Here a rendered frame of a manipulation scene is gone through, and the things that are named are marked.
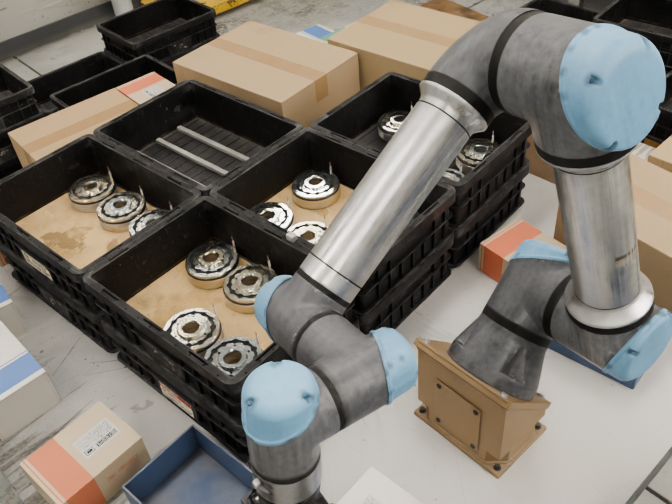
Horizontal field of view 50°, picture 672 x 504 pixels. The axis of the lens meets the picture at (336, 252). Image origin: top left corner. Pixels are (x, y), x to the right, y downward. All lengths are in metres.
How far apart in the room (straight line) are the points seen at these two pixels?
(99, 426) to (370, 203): 0.69
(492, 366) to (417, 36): 1.14
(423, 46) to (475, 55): 1.15
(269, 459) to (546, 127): 0.45
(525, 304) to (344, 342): 0.43
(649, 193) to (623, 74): 0.82
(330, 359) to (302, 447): 0.09
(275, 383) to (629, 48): 0.47
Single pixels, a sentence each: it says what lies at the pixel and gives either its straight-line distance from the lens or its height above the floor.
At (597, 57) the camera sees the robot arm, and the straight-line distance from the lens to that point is 0.76.
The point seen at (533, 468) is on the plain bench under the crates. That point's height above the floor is 0.70.
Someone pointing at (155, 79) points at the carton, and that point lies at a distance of 2.10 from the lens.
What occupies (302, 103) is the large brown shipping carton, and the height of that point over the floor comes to 0.86.
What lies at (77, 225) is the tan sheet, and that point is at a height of 0.83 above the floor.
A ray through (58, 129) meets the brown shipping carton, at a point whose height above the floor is 0.86.
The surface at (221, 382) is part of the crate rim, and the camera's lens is 1.11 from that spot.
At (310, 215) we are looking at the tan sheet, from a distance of 1.53.
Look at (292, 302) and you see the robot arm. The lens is 0.84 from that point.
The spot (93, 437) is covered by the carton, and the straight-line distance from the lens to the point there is 1.31.
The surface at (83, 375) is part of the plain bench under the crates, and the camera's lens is 1.51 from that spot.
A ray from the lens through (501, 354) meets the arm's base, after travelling 1.13.
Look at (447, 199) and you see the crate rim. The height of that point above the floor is 0.93.
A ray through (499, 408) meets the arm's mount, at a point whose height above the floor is 0.87.
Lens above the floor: 1.78
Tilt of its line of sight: 42 degrees down
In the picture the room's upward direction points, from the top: 6 degrees counter-clockwise
